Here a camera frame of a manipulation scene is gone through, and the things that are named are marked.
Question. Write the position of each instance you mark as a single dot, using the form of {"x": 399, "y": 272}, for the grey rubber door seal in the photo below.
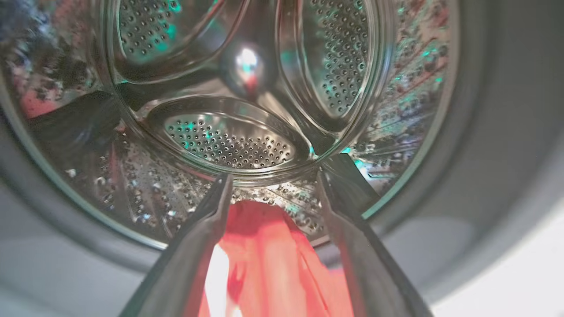
{"x": 493, "y": 132}

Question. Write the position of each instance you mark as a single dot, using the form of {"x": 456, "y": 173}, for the red white garment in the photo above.
{"x": 273, "y": 264}

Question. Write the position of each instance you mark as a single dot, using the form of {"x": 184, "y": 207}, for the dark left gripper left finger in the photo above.
{"x": 180, "y": 273}

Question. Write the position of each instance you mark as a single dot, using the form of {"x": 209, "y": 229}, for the steel perforated washer drum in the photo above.
{"x": 229, "y": 141}

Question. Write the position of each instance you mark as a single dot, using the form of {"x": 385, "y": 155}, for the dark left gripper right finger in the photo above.
{"x": 379, "y": 281}

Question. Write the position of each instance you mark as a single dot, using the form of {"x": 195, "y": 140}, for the white washing machine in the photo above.
{"x": 528, "y": 290}

